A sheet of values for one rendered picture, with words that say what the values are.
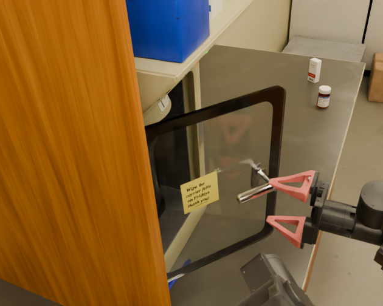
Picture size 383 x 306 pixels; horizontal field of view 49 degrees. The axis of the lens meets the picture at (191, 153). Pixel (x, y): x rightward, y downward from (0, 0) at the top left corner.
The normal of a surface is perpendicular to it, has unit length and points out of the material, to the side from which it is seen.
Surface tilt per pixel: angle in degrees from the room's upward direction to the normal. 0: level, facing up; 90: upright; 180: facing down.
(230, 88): 0
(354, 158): 0
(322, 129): 0
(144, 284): 90
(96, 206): 90
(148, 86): 90
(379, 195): 14
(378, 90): 92
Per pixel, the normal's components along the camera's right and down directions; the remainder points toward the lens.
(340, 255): -0.06, -0.79
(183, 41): 0.91, 0.21
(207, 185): 0.44, 0.52
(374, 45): -0.41, 0.57
